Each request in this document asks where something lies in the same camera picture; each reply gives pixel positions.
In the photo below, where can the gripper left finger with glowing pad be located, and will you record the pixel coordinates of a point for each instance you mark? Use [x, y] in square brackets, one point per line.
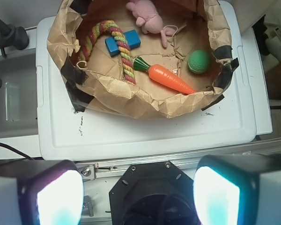
[40, 192]

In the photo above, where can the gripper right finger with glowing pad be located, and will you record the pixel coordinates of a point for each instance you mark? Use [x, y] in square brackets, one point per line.
[238, 189]

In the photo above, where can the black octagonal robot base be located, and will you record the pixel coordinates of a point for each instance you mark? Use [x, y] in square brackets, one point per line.
[153, 194]

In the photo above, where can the orange plastic toy carrot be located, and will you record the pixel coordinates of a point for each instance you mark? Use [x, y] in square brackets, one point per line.
[163, 76]

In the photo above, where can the white plastic bin lid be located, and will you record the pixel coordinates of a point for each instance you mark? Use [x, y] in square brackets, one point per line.
[92, 135]

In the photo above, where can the clear plastic container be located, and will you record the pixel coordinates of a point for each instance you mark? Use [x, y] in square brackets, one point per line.
[18, 94]

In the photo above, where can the green rubber ball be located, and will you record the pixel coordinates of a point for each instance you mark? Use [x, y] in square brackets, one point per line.
[199, 61]

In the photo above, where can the crumpled brown paper bag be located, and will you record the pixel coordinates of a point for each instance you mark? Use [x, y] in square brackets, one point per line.
[98, 84]

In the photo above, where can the blue wooden block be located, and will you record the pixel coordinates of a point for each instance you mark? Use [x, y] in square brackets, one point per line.
[132, 39]

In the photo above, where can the pink plush toy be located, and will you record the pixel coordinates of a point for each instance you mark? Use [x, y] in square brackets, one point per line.
[149, 20]

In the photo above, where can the aluminium rail with bracket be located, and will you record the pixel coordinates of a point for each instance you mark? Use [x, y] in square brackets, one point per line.
[184, 160]

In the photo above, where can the black clamp mount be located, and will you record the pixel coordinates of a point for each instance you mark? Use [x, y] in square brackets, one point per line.
[12, 36]

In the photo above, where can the multicolour rope toy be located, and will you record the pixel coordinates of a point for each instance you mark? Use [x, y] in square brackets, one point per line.
[111, 27]

